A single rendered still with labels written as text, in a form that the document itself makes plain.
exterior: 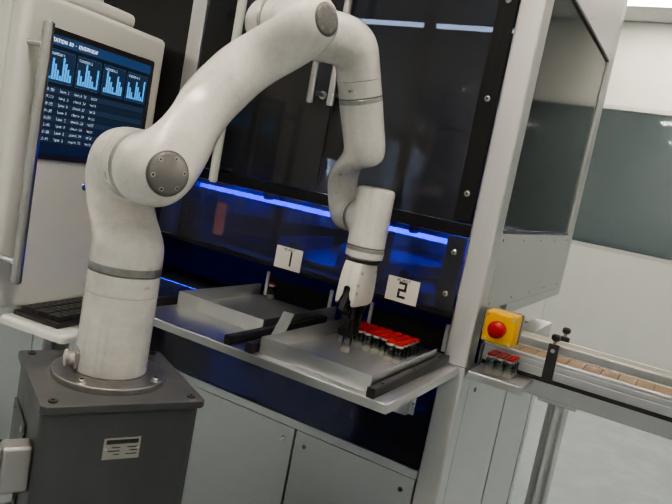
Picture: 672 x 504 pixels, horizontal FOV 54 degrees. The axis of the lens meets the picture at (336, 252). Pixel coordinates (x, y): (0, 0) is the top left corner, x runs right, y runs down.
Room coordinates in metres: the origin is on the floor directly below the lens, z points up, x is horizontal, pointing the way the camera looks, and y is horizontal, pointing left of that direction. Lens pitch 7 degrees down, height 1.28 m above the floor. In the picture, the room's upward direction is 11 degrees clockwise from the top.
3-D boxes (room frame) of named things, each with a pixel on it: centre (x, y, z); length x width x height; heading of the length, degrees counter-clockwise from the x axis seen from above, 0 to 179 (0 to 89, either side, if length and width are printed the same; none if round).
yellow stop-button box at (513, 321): (1.50, -0.41, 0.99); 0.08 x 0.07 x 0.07; 152
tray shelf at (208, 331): (1.53, 0.05, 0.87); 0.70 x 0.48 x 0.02; 62
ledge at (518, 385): (1.52, -0.44, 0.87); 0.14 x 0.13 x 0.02; 152
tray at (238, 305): (1.67, 0.17, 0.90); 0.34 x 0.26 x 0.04; 152
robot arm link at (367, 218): (1.45, -0.06, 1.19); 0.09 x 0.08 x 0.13; 41
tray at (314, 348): (1.41, -0.08, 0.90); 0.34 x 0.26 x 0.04; 152
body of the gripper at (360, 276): (1.45, -0.06, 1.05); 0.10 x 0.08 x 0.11; 151
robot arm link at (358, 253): (1.45, -0.06, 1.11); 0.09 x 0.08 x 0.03; 151
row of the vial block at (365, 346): (1.48, -0.12, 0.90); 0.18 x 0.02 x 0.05; 61
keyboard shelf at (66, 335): (1.67, 0.61, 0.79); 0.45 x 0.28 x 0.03; 159
